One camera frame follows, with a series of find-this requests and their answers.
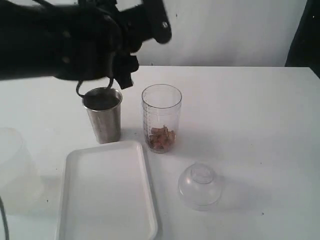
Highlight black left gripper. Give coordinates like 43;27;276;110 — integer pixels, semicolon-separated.
37;0;172;90

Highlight clear plastic shaker cup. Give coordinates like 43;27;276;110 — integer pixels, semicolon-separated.
141;84;182;154

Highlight stainless steel cup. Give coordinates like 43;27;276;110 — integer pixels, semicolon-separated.
82;87;123;144

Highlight clear dome shaker lid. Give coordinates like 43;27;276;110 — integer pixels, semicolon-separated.
177;162;224;211

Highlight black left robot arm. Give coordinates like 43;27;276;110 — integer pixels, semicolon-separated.
0;0;172;89

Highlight white backdrop cloth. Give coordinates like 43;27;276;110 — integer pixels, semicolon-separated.
0;0;308;68

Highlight brown and yellow coins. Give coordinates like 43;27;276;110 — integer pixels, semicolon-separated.
147;125;176;153

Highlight white rectangular tray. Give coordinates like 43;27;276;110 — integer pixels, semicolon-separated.
55;140;158;240

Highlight translucent plastic container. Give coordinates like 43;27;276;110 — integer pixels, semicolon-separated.
0;127;44;215

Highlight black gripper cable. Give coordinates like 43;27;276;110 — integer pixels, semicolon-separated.
75;74;118;97

